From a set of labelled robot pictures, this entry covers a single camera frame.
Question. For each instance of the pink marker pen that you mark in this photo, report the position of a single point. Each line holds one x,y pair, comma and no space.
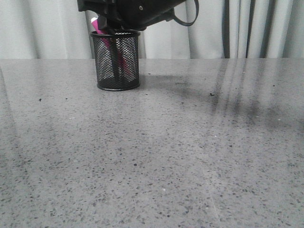
109,62

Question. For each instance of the black mesh pen cup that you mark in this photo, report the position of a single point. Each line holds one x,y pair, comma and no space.
128,45

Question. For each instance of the grey curtain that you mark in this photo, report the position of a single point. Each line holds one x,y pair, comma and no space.
55,29

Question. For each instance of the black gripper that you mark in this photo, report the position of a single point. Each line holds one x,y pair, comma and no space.
131,14

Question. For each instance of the grey orange scissors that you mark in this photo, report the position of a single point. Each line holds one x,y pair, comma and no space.
114,50

